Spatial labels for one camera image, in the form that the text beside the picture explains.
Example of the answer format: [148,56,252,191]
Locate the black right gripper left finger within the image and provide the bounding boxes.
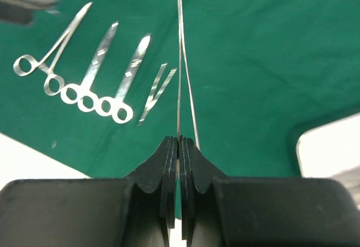
[1,136,178,246]

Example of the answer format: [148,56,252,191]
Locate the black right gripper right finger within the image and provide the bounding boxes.
[178,137,359,246]

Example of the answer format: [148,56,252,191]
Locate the steel forceps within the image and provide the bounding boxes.
[95,34,151,124]
[13,1,93,96]

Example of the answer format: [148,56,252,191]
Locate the steel tweezers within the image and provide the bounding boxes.
[174,0,201,180]
[138,63,177,126]

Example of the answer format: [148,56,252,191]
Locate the steel surgical scissors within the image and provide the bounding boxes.
[60,21,119,113]

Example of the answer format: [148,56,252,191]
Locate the steel instrument tray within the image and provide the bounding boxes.
[295,113,360,191]

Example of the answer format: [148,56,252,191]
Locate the green surgical cloth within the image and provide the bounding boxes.
[1,0,359,178]

